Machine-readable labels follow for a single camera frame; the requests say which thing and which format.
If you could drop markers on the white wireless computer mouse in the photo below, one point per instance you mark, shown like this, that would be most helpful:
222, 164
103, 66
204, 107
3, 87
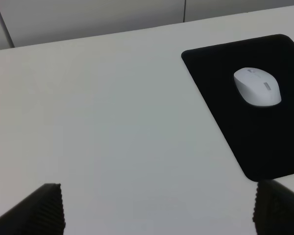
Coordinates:
257, 87

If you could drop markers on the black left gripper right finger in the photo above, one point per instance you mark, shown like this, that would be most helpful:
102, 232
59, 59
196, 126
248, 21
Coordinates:
274, 209

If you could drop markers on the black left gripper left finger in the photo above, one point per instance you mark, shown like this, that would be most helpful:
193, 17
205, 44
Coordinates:
40, 213

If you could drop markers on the black rectangular mouse pad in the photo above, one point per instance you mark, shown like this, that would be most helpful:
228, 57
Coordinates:
261, 139

